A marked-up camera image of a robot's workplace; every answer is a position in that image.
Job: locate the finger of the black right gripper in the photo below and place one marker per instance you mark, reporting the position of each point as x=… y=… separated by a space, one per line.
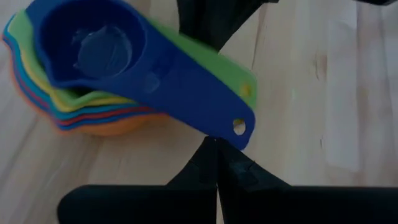
x=214 y=21

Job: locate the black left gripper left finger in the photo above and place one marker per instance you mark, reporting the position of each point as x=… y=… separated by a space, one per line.
x=140 y=205

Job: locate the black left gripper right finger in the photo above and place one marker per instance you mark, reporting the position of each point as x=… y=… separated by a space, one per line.
x=295 y=205

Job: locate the green measuring cup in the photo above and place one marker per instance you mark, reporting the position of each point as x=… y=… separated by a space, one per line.
x=217 y=65

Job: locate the dark blue measuring cup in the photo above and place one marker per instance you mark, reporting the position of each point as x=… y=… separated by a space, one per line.
x=186 y=93

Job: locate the orange measuring cup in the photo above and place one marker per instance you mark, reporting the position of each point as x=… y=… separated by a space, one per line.
x=109 y=129

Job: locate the red measuring cup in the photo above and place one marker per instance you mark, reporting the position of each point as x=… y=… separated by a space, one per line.
x=93 y=117

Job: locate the indigo measuring cup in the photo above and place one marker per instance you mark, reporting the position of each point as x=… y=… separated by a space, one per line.
x=81 y=125

